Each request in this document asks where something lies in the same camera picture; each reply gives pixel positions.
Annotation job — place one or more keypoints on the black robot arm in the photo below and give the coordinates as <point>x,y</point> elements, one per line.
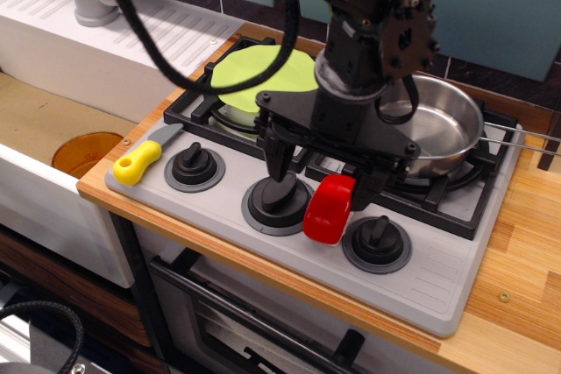
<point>371,45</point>

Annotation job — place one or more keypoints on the black left stove knob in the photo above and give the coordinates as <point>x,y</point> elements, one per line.
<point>194,170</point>

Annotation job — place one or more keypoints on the black middle stove knob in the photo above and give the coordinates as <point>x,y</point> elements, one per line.
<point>277,208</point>

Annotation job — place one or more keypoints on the black right burner grate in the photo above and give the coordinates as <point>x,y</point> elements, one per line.
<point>456,202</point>

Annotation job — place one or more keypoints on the toy oven door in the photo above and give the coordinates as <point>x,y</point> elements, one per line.
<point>237,324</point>

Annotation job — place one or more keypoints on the white toy sink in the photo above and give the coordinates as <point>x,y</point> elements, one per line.
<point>96,79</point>

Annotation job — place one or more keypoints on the black stove knob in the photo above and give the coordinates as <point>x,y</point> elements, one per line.
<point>377,245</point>
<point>194,170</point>
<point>277,208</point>

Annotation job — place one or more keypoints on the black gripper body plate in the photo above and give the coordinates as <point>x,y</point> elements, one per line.
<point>355,131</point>

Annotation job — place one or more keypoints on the grey toy stove top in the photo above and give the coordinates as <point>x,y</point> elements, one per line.
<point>430,291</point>

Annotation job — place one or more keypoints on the black right stove knob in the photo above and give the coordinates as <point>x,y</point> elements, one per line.
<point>377,245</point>

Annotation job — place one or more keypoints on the black burner grate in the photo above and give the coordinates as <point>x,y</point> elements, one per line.
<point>456,202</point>
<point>206,117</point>

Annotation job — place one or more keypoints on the yellow handled toy knife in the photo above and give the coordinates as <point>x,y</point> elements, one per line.
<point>130,168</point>

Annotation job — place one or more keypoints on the black left burner grate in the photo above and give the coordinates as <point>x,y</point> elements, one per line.
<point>206,117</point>

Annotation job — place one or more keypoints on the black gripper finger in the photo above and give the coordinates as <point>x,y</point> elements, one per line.
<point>278,154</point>
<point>368,185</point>

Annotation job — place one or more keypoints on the light green plastic plate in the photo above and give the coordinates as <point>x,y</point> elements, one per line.
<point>296,75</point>

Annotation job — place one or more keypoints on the stainless steel pot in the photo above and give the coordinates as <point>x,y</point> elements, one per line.
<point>446,125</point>

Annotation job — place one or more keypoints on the orange plastic bowl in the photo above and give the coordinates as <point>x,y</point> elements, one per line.
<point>78,155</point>

